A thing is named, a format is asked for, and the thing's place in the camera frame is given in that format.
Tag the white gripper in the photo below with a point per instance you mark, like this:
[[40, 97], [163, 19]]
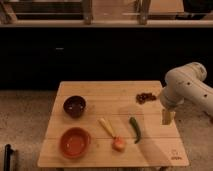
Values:
[[170, 99]]

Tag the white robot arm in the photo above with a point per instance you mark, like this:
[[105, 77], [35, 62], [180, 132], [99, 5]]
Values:
[[185, 82]]

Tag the dark purple bowl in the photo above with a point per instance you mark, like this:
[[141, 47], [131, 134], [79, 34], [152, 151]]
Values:
[[74, 106]]

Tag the orange bowl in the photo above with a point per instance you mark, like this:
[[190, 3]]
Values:
[[74, 143]]

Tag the dark red grape bunch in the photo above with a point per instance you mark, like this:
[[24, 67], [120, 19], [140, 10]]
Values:
[[144, 97]]

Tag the wooden table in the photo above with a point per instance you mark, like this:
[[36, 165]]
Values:
[[115, 101]]

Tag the black object at floor left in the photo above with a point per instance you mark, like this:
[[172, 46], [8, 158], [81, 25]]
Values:
[[8, 151]]

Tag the orange spoon with yellow handle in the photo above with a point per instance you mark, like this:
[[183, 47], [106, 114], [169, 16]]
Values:
[[118, 142]]

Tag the wooden shelf frame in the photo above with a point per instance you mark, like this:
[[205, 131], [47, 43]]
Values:
[[106, 13]]

